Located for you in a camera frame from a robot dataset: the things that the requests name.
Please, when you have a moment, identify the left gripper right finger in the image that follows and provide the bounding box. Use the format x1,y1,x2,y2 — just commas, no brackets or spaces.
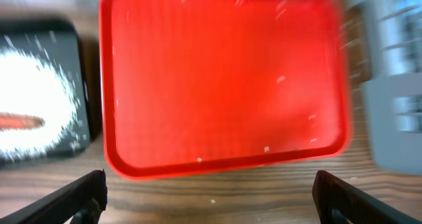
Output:
312,170,421,224

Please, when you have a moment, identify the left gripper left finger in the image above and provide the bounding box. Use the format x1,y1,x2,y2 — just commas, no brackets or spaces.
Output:
1,170,107,224

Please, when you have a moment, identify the grey dishwasher rack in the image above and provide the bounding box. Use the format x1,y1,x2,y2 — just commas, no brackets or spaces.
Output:
346,0,421,175

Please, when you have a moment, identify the pile of white rice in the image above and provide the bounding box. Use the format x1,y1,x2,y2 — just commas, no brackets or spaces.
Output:
0,36,88,161

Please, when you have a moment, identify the red serving tray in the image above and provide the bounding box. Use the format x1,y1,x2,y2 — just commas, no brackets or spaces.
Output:
99,0,351,180

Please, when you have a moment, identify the black tray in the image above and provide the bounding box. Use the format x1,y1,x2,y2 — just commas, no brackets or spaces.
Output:
0,18,93,167

